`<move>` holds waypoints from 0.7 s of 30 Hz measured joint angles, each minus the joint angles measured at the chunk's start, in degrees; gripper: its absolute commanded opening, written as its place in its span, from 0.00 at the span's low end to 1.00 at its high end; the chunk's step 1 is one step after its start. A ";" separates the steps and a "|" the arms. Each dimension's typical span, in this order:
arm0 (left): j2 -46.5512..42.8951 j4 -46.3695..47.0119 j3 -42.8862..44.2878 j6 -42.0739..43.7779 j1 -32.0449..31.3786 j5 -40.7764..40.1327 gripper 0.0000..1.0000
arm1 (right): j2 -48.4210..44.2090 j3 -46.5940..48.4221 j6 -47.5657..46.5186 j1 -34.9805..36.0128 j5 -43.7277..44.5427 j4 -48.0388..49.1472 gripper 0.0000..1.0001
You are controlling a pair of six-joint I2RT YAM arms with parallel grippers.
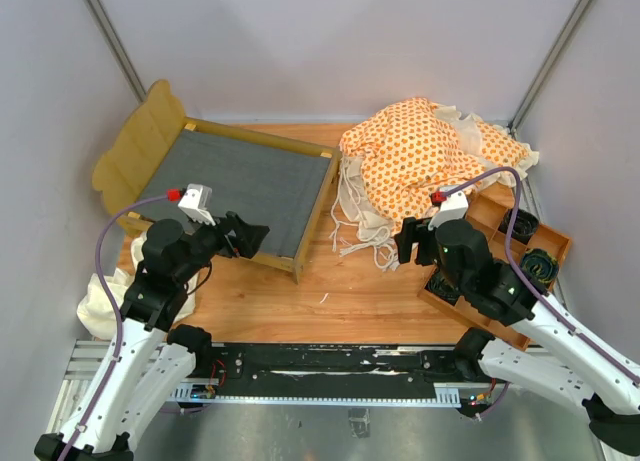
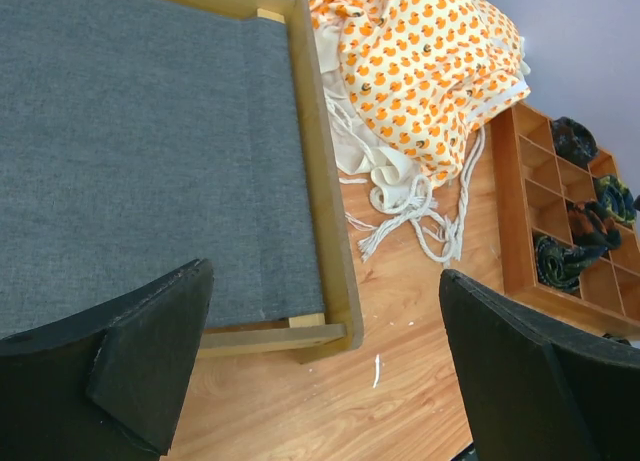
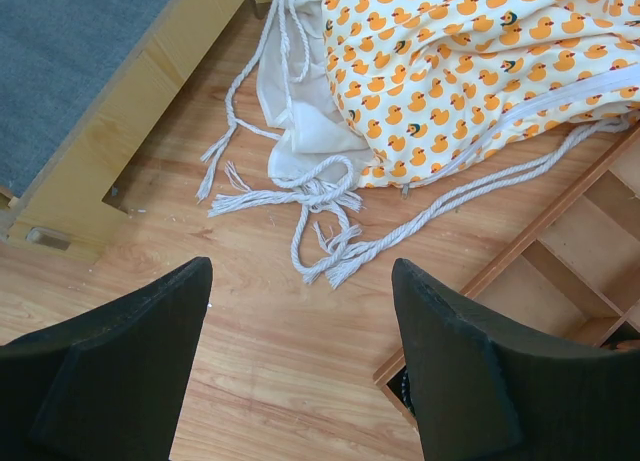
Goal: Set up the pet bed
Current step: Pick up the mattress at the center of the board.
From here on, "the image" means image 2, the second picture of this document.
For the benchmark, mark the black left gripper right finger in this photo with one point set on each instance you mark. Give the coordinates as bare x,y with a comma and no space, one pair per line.
533,387

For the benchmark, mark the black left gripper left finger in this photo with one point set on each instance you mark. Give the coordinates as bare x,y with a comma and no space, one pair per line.
109,382

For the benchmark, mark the duck print bed cover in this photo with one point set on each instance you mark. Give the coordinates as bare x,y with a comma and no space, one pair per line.
409,87

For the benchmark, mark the dark rolled sock lower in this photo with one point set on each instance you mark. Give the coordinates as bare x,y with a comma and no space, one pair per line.
560,267

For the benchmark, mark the wooden compartment organizer box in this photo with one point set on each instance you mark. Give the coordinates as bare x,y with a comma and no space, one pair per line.
533,188

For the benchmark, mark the dark rolled sock upper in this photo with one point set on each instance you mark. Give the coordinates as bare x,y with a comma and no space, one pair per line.
573,142

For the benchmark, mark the wooden pet bed frame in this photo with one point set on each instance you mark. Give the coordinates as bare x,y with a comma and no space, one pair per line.
138,135

